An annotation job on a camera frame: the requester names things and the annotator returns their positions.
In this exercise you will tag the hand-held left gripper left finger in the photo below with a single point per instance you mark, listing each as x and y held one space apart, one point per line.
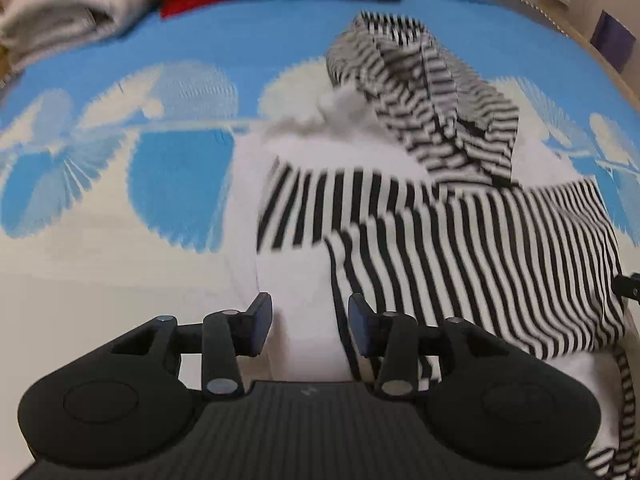
260 327

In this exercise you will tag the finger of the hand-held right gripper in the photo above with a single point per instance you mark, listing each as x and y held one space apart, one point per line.
629 286

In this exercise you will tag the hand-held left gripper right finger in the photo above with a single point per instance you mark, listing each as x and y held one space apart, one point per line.
359 327

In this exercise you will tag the white black striped small hoodie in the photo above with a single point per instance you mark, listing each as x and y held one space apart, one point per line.
450 260

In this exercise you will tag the purple box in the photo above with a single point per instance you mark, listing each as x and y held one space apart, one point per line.
612 40

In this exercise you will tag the blue white printed blanket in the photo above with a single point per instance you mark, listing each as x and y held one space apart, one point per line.
225 35

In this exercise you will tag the beige folded cloth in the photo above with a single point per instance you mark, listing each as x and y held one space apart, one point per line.
60 5

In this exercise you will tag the wooden bed frame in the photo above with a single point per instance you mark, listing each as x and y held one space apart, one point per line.
600 62

